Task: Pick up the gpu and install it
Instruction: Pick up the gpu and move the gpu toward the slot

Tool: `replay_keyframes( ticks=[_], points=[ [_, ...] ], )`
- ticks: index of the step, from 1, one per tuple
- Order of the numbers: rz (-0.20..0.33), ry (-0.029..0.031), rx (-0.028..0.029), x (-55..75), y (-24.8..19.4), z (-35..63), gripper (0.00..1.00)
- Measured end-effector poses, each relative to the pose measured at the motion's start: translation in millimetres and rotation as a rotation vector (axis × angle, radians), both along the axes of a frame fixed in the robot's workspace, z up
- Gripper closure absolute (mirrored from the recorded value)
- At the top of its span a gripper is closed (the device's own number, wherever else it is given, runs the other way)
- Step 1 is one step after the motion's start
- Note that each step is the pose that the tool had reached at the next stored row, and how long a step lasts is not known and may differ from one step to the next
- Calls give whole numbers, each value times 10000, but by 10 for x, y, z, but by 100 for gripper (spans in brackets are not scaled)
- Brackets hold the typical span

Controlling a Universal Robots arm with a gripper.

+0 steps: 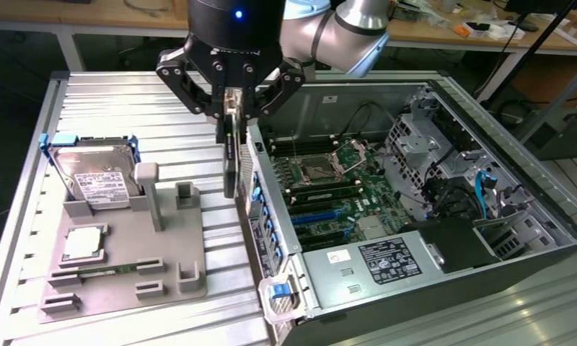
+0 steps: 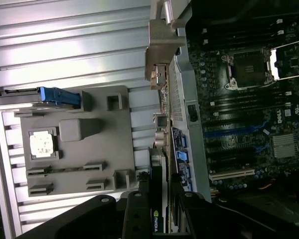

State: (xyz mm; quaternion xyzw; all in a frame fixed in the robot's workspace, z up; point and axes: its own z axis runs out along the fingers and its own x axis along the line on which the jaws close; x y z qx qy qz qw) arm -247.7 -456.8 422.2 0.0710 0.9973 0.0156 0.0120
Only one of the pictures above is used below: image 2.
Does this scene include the hard disk drive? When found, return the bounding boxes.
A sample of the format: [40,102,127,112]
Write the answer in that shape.
[0,86,81,112]

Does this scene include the blue expansion slot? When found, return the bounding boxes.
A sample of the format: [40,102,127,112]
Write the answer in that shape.
[203,125,257,139]

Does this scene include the black PC case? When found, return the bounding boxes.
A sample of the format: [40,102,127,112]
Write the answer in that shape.
[149,0,299,239]

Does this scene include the grey parts rack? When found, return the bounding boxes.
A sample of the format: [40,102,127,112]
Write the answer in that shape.
[13,85,136,198]

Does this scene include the black chassis intrusion switch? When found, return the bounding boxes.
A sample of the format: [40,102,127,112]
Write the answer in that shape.
[186,104,199,123]

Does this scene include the black expansion slot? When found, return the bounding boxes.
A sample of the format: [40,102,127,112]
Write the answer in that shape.
[206,146,255,157]
[209,158,255,169]

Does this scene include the CPU socket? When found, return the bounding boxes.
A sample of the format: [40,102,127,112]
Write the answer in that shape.
[224,47,275,91]

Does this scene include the silver chipset heatsink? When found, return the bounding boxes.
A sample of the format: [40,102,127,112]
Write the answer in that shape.
[272,133,299,159]

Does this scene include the metal socket cover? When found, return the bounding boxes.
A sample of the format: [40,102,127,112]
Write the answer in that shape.
[269,39,299,81]

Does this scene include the yellow black power wires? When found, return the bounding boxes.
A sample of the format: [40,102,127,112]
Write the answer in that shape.
[260,178,277,192]

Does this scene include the green motherboard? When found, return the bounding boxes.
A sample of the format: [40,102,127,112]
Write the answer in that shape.
[189,14,299,200]

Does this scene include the silver CPU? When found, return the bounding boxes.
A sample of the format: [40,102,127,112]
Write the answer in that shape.
[29,130,57,159]

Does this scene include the white expansion slot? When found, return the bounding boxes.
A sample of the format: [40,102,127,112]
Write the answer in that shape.
[208,168,255,182]

